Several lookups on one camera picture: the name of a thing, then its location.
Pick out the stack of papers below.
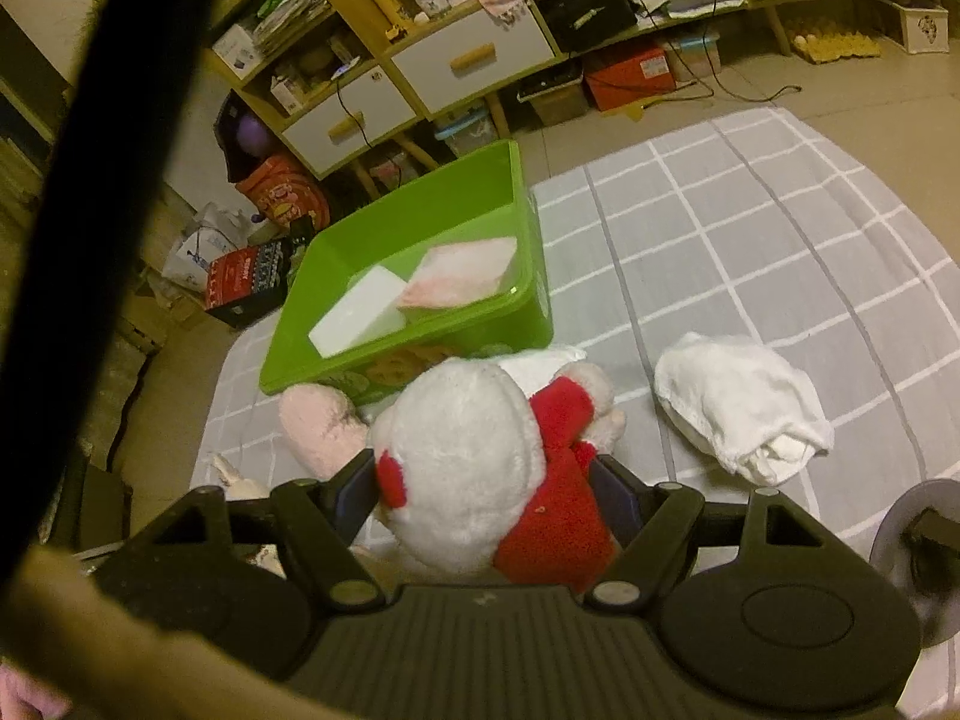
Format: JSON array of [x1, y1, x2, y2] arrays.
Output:
[[252, 0, 331, 55]]

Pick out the white plastic bag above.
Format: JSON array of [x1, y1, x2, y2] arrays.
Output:
[[161, 203, 251, 293]]

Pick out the pink white sponge block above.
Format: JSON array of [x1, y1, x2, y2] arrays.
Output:
[[397, 236, 517, 310]]

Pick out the grey checked floor mat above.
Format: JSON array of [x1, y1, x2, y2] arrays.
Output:
[[190, 106, 960, 717]]

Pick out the wooden shelf cabinet with drawers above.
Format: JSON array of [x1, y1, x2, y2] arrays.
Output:
[[203, 0, 441, 200]]

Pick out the clear bin black lid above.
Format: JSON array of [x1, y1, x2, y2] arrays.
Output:
[[517, 62, 590, 127]]

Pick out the clear bin under console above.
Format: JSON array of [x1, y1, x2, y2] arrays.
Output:
[[658, 31, 722, 85]]

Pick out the clear bin blue lid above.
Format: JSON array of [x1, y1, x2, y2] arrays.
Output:
[[434, 106, 500, 158]]

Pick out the black power cable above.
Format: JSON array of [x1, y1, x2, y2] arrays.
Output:
[[561, 0, 804, 106]]

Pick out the white cloth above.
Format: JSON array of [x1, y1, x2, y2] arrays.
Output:
[[654, 332, 835, 486]]

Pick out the black bag on shelf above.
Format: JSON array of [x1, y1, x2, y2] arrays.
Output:
[[534, 0, 636, 54]]

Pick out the egg carton tray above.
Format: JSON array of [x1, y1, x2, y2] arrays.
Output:
[[784, 16, 882, 65]]

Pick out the white red plush toy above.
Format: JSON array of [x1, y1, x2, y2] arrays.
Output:
[[371, 359, 626, 593]]

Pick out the grey round disc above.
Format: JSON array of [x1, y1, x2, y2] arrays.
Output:
[[869, 479, 958, 649]]

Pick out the green plastic bin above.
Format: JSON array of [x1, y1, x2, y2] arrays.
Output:
[[259, 140, 553, 405]]

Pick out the orange snack bag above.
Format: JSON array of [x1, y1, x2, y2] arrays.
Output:
[[235, 151, 332, 231]]

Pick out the purple ball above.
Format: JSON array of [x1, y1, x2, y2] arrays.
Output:
[[236, 114, 275, 160]]

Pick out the red cardboard box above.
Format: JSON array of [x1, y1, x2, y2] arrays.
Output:
[[583, 43, 677, 112]]

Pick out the red patterned box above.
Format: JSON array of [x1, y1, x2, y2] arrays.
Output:
[[205, 239, 291, 330]]

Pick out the pink plush toy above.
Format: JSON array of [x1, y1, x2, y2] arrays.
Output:
[[278, 383, 368, 481]]

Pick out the white decorated storage box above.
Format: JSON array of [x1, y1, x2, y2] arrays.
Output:
[[871, 0, 950, 55]]

